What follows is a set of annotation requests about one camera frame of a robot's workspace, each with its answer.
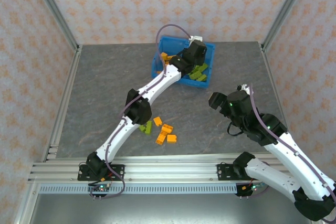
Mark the yellow lego window frame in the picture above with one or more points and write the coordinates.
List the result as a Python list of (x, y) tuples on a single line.
[(172, 59)]

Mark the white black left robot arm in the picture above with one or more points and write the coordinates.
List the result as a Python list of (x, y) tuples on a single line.
[(157, 83)]

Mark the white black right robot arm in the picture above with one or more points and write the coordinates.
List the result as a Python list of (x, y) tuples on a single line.
[(288, 155)]

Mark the small circuit board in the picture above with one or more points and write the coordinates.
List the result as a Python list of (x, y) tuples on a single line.
[(101, 188), (253, 187)]

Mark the grey metal panel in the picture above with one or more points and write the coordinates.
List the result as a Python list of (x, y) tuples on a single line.
[(170, 211)]

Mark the aluminium side rail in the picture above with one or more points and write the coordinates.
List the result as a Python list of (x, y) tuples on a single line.
[(67, 90), (273, 77)]

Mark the wide aluminium mounting rail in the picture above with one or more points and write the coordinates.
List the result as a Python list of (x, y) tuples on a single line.
[(170, 169)]

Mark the aluminium frame post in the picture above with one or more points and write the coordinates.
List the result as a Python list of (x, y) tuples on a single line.
[(55, 9), (284, 9)]

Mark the aluminium frame leg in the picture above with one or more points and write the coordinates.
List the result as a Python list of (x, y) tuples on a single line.
[(26, 205)]

